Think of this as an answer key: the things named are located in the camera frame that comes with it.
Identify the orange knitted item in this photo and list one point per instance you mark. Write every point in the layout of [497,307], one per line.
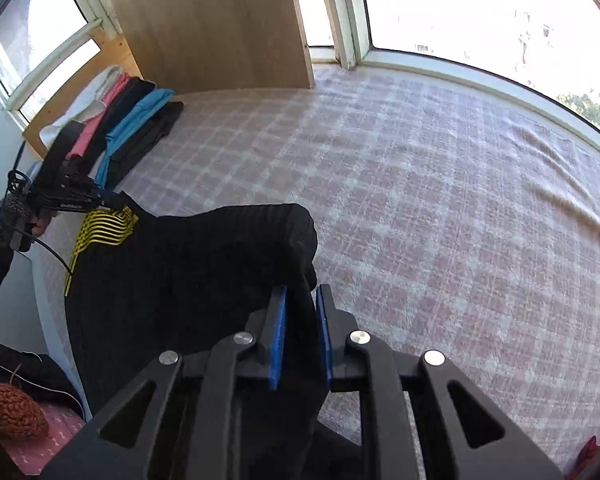
[10,410]

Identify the white window frame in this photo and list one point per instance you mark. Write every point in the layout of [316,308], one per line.
[350,10]

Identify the charcoal folded garment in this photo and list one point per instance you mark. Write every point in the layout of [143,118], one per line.
[130,101]

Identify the green trees outside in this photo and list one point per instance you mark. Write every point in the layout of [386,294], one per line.
[595,110]

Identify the large light wooden board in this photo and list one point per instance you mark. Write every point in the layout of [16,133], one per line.
[210,25]

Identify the dark red garment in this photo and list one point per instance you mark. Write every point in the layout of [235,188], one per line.
[587,455]

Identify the person's left hand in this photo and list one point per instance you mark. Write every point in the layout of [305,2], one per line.
[12,215]

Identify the pink plaid blanket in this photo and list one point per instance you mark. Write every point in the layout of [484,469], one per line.
[430,210]

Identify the white folded garment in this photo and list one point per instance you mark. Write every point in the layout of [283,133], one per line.
[107,80]

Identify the blue folded garment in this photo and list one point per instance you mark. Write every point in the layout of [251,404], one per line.
[140,115]

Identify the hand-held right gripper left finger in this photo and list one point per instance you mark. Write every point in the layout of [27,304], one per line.
[278,340]

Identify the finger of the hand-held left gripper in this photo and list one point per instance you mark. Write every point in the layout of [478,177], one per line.
[92,186]
[107,204]

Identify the black cloth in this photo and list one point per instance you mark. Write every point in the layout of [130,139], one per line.
[30,375]

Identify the black garment with yellow stripes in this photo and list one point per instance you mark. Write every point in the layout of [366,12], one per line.
[190,270]

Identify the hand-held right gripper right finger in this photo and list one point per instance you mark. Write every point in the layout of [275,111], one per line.
[324,340]

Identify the black folded garment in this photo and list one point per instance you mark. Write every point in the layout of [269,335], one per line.
[152,136]

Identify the small pine wooden board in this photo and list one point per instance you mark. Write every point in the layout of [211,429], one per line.
[112,51]

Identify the pink folded garment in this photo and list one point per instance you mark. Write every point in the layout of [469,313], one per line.
[115,96]

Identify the pink patterned cloth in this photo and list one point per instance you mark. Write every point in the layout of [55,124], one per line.
[50,435]

